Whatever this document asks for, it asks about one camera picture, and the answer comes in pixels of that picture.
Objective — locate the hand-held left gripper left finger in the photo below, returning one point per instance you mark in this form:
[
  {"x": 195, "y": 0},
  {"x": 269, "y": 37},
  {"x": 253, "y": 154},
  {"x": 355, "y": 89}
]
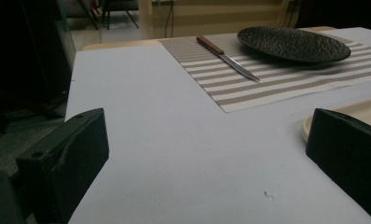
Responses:
[{"x": 65, "y": 168}]

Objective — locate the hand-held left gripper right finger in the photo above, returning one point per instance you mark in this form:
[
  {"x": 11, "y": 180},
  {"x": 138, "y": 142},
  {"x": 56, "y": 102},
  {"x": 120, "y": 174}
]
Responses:
[{"x": 348, "y": 152}]

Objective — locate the striped placemat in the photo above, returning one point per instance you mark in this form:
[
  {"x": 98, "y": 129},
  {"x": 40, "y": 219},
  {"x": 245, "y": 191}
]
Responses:
[{"x": 267, "y": 77}]

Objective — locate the black textured plate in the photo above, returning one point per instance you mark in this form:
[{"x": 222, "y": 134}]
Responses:
[{"x": 292, "y": 45}]

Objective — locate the dark cabinet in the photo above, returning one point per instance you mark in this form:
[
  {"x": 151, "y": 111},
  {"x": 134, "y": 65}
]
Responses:
[{"x": 25, "y": 53}]

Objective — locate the white table cover sheet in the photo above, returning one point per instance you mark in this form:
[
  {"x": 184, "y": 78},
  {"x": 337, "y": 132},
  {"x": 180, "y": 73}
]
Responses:
[{"x": 186, "y": 140}]

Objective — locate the dark stand legs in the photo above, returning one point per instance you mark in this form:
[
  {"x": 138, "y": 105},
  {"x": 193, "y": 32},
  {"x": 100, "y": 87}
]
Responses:
[{"x": 112, "y": 14}]

